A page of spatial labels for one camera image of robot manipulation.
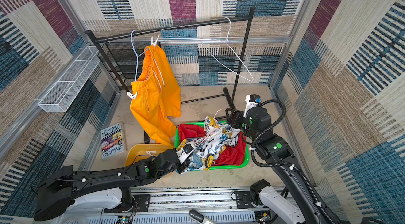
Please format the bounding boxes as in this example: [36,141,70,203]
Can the white blue patterned shorts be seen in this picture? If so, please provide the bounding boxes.
[175,115,242,171]

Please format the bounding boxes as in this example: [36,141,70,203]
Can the red shorts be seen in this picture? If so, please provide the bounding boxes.
[178,123,247,167]

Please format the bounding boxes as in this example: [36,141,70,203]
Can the white plastic hanger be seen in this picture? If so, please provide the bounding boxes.
[205,17,255,83]

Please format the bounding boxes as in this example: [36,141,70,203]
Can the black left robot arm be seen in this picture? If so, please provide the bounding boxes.
[34,149,188,221]

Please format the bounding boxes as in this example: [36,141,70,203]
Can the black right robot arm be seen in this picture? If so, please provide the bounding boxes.
[226,102,344,224]

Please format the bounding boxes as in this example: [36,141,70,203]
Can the white clothespin on orange shorts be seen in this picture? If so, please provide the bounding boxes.
[126,92,138,99]

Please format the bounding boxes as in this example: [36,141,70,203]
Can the green plastic basket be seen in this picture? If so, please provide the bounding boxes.
[173,121,251,171]

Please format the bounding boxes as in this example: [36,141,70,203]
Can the yellow plastic tray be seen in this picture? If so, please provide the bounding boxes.
[125,144,170,166]

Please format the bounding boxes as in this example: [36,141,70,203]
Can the colourful book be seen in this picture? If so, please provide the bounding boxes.
[100,123,126,160]

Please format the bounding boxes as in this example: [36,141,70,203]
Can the black clothes rack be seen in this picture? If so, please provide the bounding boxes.
[84,7,256,109]

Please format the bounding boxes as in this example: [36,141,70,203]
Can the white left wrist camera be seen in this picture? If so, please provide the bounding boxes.
[177,142,196,164]

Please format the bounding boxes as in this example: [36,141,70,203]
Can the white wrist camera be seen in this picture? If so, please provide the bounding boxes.
[244,94,261,117]
[177,142,196,164]

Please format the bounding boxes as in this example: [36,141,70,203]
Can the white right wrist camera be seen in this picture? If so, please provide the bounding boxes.
[244,94,261,117]

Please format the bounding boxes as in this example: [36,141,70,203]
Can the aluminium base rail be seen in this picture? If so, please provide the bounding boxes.
[56,186,285,224]

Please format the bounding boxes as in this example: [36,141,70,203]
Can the blue wire hanger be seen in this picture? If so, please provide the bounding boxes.
[130,30,145,81]

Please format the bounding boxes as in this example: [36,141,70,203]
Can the black wire shoe shelf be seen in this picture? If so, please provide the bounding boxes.
[99,41,147,90]

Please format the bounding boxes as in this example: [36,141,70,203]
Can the white wire mesh basket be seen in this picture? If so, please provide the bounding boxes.
[39,46,99,113]

